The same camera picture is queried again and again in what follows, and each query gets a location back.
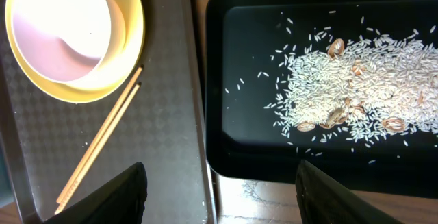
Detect brown serving tray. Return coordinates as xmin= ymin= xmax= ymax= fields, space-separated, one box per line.
xmin=1 ymin=0 xmax=215 ymax=223

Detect yellow plate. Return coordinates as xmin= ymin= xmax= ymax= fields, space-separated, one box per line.
xmin=5 ymin=0 xmax=144 ymax=103

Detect rice and shell scraps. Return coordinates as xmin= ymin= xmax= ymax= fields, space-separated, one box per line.
xmin=222 ymin=8 xmax=437 ymax=164

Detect wooden chopstick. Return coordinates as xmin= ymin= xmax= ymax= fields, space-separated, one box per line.
xmin=55 ymin=82 xmax=141 ymax=215
xmin=56 ymin=65 xmax=144 ymax=204

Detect black waste tray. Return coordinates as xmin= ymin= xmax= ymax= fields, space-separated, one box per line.
xmin=205 ymin=0 xmax=437 ymax=198

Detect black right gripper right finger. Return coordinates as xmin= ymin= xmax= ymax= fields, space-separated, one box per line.
xmin=295 ymin=160 xmax=401 ymax=224

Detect pink white bowl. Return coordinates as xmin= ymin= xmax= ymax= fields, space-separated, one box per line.
xmin=12 ymin=0 xmax=125 ymax=83

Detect wooden chopstick upper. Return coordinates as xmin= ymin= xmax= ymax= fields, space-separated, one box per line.
xmin=56 ymin=65 xmax=144 ymax=204

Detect wooden chopstick lower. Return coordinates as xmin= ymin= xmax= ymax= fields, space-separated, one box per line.
xmin=55 ymin=82 xmax=141 ymax=215

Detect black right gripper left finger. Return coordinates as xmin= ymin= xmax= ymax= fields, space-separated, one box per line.
xmin=44 ymin=162 xmax=147 ymax=224

